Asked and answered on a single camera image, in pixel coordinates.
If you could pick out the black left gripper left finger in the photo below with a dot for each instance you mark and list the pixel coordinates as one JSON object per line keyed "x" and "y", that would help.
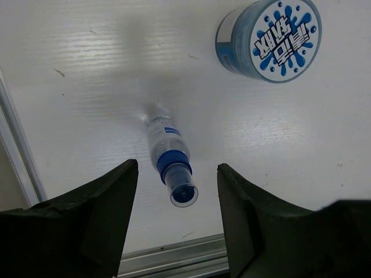
{"x": 80, "y": 233}

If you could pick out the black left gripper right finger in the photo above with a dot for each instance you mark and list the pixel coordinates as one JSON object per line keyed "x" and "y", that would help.
{"x": 266, "y": 236}

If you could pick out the small glue bottle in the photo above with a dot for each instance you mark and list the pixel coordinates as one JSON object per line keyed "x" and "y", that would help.
{"x": 170, "y": 156}

